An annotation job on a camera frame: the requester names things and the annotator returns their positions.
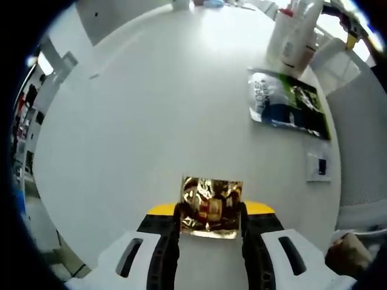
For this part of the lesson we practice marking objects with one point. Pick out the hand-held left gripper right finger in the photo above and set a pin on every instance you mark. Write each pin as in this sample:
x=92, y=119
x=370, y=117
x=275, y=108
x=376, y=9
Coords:
x=260, y=247

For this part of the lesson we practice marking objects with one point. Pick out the gold foil skincare sachet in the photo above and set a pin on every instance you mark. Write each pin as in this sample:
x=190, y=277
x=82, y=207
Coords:
x=211, y=205

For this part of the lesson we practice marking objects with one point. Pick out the small clear skincare sachet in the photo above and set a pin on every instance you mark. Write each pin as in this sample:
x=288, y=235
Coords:
x=316, y=169

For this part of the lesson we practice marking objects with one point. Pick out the large white skincare tube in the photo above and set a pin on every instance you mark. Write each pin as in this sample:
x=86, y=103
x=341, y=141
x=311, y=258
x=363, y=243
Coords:
x=303, y=33

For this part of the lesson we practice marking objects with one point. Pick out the green black skincare sachet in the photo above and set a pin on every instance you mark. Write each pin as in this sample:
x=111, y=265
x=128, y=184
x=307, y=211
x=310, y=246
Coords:
x=311, y=105

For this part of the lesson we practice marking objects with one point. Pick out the silver blue skincare sachet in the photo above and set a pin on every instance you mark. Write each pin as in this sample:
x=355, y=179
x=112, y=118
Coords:
x=272, y=93

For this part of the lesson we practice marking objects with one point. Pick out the white skincare bottle red band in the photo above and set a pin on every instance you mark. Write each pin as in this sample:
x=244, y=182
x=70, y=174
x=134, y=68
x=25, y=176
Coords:
x=276, y=39

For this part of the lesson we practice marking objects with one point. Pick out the person's left hand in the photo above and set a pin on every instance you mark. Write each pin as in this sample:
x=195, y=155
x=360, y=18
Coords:
x=349, y=255

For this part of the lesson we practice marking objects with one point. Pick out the blue plastic packet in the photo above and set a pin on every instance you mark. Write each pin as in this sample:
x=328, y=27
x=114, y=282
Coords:
x=214, y=2

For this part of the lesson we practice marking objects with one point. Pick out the white mesh office chair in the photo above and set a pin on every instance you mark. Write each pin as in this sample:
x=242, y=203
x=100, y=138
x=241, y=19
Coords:
x=353, y=151

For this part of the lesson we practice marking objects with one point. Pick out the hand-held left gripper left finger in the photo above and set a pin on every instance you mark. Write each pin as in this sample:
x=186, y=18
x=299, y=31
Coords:
x=163, y=247

